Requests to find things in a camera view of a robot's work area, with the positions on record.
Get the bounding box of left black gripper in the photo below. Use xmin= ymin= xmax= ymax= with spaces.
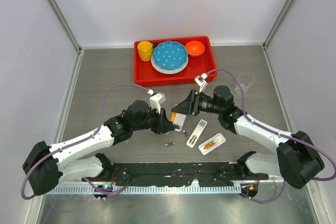
xmin=132 ymin=105 xmax=174 ymax=134

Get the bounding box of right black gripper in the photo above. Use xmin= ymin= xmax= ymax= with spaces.
xmin=172 ymin=89 xmax=223 ymax=116

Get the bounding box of slim white remote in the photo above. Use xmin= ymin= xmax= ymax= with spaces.
xmin=186 ymin=119 xmax=207 ymax=148

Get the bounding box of yellow handle screwdriver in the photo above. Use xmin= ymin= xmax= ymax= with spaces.
xmin=170 ymin=112 xmax=176 ymax=122

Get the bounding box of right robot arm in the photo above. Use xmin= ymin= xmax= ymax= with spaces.
xmin=171 ymin=86 xmax=324 ymax=189

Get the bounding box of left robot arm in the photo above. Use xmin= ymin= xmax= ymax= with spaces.
xmin=21 ymin=100 xmax=175 ymax=199

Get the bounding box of white remote orange battery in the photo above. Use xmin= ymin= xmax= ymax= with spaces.
xmin=198 ymin=133 xmax=226 ymax=155

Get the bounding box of white plate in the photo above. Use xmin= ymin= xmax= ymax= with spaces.
xmin=151 ymin=58 xmax=188 ymax=74

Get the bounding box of red plastic tray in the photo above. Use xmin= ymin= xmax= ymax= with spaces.
xmin=133 ymin=36 xmax=217 ymax=87

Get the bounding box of blue dotted plate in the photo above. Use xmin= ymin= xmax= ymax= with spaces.
xmin=152 ymin=41 xmax=188 ymax=70

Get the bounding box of orange bowl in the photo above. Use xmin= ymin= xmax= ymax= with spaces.
xmin=185 ymin=40 xmax=205 ymax=57

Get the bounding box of clear plastic cup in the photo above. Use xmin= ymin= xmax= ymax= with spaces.
xmin=237 ymin=73 xmax=255 ymax=94

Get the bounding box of yellow cup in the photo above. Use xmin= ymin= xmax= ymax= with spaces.
xmin=137 ymin=41 xmax=154 ymax=62

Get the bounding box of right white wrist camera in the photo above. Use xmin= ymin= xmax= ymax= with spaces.
xmin=194 ymin=73 xmax=208 ymax=93

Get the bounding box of white slotted cable duct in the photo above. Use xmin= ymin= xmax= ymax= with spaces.
xmin=47 ymin=183 xmax=242 ymax=196

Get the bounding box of right aluminium frame post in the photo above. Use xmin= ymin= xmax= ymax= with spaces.
xmin=263 ymin=0 xmax=296 ymax=49

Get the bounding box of aluminium frame post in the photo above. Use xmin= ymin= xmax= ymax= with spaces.
xmin=263 ymin=0 xmax=296 ymax=49
xmin=46 ymin=0 xmax=81 ymax=53

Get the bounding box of left aluminium frame post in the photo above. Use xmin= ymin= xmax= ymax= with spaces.
xmin=46 ymin=0 xmax=81 ymax=53

